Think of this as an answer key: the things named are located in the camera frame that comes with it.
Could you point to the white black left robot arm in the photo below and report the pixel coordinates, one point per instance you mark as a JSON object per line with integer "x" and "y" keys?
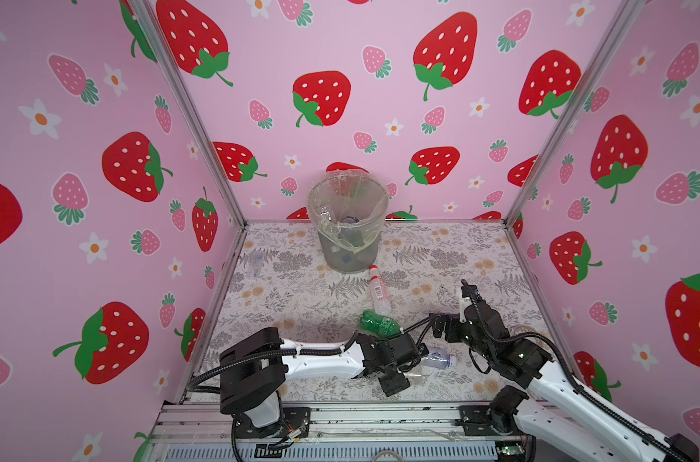
{"x": 252, "y": 371}

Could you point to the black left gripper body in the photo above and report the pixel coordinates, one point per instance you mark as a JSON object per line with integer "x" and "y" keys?
{"x": 395, "y": 380}

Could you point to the clear bottle blue cap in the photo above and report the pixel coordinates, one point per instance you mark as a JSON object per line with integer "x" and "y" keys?
{"x": 439, "y": 359}

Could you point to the silver mesh waste bin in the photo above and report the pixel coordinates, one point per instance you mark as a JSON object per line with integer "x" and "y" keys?
{"x": 347, "y": 225}

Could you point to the aluminium frame post left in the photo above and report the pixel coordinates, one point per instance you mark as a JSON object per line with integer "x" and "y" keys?
{"x": 158, "y": 43}

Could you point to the Pocari Sweat bottle apart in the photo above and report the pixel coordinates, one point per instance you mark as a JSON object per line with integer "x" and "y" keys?
{"x": 327, "y": 218}

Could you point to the aluminium frame post right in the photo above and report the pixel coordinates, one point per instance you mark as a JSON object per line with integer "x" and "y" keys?
{"x": 614, "y": 36}

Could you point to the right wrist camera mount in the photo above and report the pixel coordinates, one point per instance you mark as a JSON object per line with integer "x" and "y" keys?
{"x": 470, "y": 301}

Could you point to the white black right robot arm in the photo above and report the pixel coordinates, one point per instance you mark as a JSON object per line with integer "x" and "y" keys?
{"x": 546, "y": 401}

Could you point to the clear green bin liner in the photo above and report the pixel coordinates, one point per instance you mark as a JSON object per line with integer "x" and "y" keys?
{"x": 347, "y": 208}

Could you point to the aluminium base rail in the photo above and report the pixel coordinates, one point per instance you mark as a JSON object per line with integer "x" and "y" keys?
{"x": 340, "y": 431}

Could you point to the green Sprite bottle yellow cap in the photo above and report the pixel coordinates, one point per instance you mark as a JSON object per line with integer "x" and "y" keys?
{"x": 378, "y": 324}

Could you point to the aluminium frame post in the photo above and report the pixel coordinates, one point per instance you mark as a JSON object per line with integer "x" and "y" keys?
{"x": 158, "y": 43}
{"x": 614, "y": 36}

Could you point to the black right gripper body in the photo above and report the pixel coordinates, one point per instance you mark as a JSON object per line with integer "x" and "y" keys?
{"x": 457, "y": 331}

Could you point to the white bottle red cap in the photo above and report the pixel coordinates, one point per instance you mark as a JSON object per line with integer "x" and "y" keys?
{"x": 378, "y": 292}

